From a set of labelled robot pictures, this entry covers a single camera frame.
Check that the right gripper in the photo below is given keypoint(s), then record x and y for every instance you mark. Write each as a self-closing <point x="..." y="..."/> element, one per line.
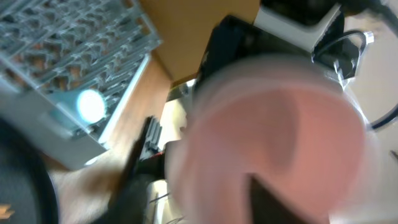
<point x="234" y="39"/>

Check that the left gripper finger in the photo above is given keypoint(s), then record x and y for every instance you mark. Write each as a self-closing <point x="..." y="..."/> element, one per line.
<point x="266" y="209"/>

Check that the pink cup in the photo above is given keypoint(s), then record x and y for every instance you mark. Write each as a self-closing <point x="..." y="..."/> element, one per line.
<point x="287" y="123"/>

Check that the blue cup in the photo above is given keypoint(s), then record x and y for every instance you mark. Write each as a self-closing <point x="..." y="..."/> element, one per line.
<point x="91" y="106"/>

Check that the grey dishwasher rack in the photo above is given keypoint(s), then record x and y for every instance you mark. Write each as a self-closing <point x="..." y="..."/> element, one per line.
<point x="53" y="50"/>

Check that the round black tray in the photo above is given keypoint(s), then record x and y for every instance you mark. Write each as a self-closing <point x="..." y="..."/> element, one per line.
<point x="25" y="182"/>

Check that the wooden chopstick lower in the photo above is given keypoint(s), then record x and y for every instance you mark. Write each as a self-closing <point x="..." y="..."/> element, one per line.
<point x="5" y="211"/>

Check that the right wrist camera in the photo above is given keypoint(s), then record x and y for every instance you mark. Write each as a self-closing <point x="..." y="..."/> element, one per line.
<point x="303" y="23"/>

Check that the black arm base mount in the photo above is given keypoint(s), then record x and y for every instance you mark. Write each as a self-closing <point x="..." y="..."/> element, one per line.
<point x="135" y="200"/>

